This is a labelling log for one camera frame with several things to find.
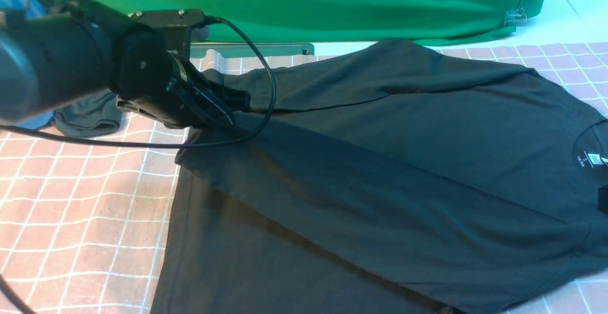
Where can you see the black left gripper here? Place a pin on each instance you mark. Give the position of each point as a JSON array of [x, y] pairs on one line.
[[166, 87]]

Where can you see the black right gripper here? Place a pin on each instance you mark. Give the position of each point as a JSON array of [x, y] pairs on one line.
[[603, 199]]

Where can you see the dark gray long-sleeved shirt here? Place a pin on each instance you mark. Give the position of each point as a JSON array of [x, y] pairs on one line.
[[393, 180]]

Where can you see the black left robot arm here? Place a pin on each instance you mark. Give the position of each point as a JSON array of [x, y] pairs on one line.
[[84, 47]]

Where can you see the dark gray crumpled garment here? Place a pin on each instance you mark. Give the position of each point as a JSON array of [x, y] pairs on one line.
[[94, 116]]

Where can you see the metal binder clip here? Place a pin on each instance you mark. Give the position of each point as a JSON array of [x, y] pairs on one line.
[[514, 17]]

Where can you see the blue garment in pile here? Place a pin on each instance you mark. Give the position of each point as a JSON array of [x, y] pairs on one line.
[[34, 10]]

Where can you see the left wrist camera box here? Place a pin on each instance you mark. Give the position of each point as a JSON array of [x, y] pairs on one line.
[[180, 28]]

